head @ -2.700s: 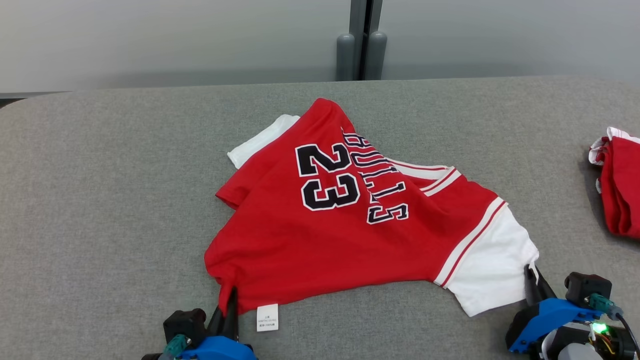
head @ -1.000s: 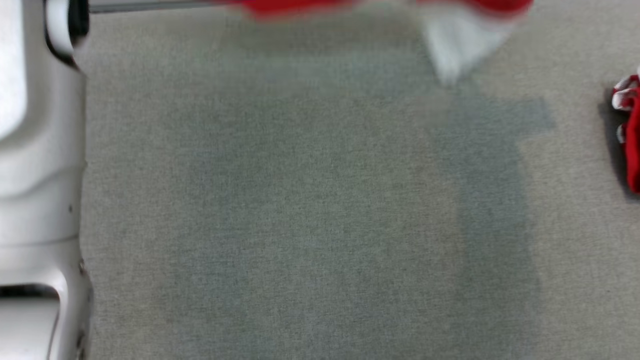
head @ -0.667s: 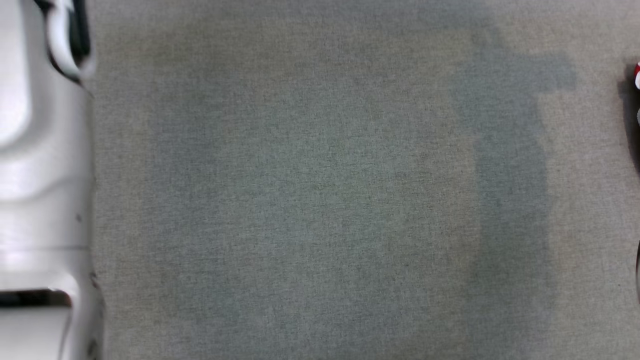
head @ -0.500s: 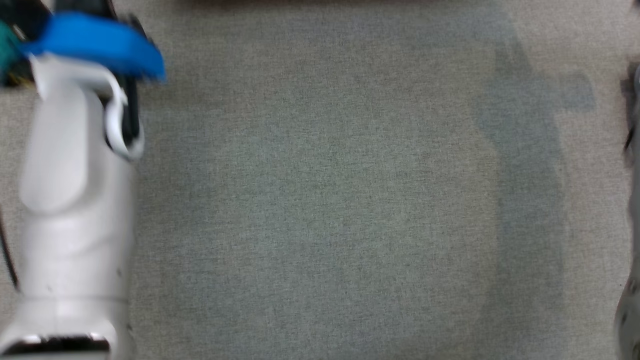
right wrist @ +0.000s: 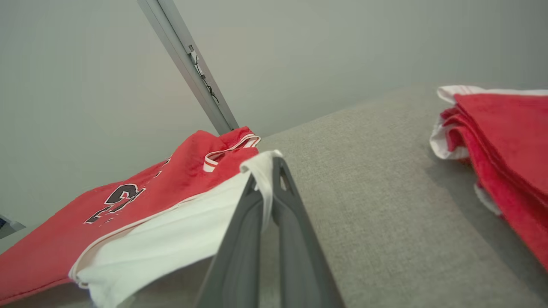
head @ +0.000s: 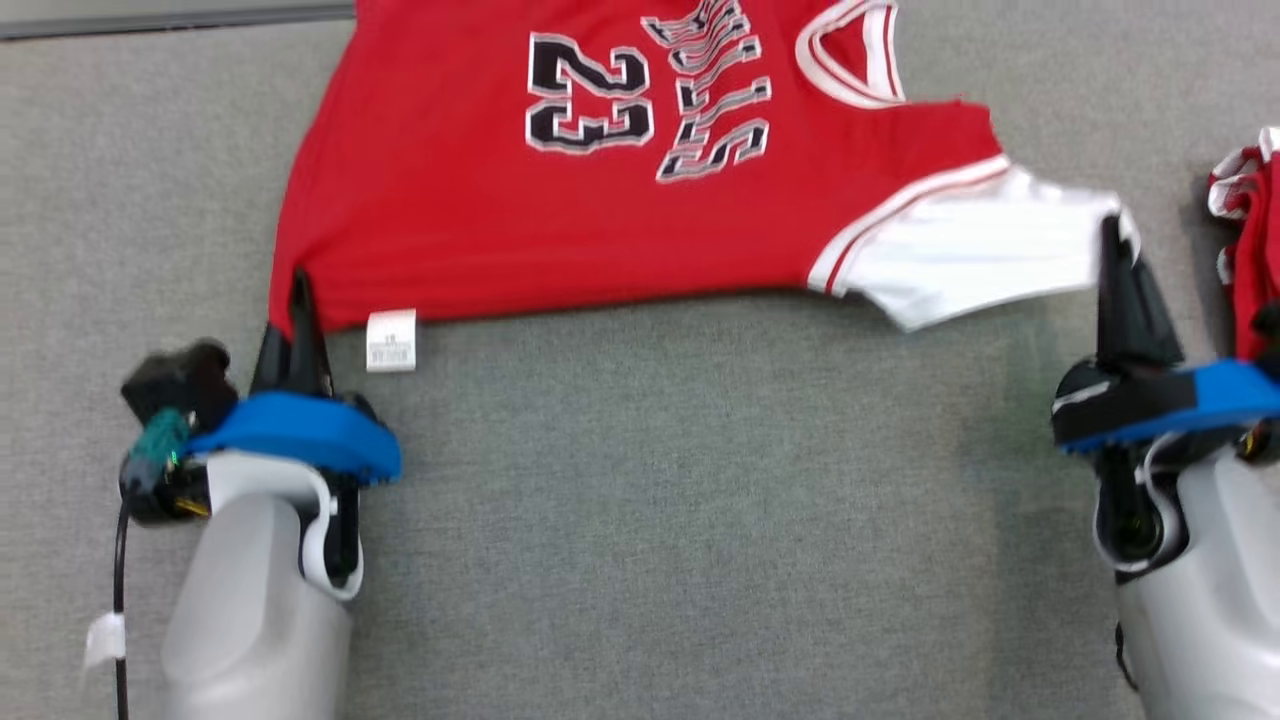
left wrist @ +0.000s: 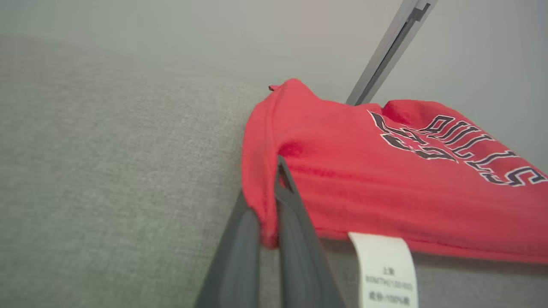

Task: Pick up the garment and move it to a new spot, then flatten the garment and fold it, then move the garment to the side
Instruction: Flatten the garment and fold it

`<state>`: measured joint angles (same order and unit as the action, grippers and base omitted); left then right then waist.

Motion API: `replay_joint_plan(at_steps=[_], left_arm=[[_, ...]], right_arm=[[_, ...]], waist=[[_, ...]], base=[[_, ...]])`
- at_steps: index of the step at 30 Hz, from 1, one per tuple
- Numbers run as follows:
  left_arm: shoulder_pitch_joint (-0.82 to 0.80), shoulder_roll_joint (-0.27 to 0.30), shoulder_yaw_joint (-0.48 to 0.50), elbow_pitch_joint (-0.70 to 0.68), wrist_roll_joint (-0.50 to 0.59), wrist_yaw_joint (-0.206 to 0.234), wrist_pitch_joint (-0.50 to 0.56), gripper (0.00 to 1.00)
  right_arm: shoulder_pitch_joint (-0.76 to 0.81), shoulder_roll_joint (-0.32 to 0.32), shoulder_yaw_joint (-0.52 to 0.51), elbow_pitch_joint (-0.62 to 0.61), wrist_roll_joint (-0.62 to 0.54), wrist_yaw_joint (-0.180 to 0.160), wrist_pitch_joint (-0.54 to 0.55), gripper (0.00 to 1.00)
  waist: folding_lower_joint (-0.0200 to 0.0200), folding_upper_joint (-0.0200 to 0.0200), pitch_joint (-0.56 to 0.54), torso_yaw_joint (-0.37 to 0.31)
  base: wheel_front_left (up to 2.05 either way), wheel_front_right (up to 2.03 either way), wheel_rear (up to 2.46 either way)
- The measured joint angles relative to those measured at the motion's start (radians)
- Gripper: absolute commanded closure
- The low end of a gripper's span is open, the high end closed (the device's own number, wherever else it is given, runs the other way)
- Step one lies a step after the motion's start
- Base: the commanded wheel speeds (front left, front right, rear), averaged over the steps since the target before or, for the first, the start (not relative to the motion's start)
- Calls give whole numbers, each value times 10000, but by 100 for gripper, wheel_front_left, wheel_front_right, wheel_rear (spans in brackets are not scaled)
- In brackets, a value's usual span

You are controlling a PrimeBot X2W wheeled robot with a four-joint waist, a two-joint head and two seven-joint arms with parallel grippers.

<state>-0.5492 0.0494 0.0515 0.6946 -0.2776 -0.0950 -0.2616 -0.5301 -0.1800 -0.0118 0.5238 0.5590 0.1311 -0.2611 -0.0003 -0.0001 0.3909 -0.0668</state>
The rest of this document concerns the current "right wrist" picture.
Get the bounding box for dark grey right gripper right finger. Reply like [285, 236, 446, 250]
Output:
[272, 157, 345, 308]

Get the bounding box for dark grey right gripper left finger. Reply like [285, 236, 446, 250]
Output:
[195, 173, 262, 308]

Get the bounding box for red basketball jersey with numbers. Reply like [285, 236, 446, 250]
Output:
[0, 126, 283, 308]

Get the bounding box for red shorts with white trim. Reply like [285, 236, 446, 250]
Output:
[429, 85, 548, 272]

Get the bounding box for thin black wire on post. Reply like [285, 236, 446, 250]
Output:
[188, 45, 221, 105]

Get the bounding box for grey partition joint post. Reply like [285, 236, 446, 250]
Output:
[137, 0, 240, 136]

